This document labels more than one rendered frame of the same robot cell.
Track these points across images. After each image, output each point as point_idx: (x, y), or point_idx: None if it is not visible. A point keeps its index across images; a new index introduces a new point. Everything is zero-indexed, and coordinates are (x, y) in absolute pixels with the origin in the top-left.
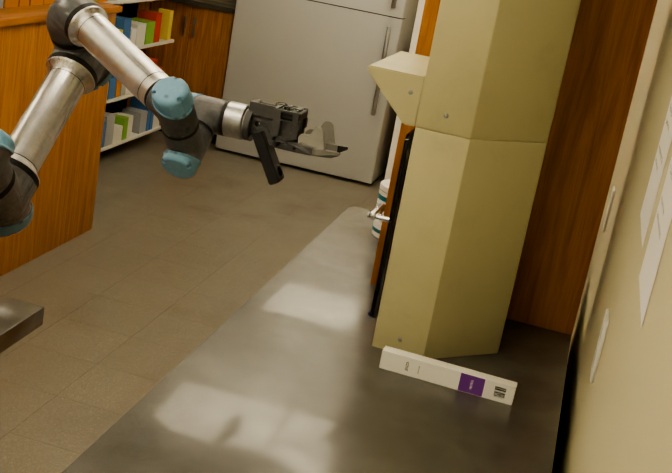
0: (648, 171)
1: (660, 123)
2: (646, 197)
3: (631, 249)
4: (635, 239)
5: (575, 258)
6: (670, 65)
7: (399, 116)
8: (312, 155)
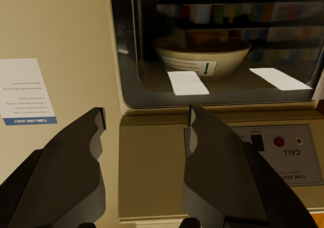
0: (63, 72)
1: (73, 91)
2: (28, 68)
3: (30, 40)
4: (24, 48)
5: None
6: (111, 108)
7: (119, 136)
8: (45, 145)
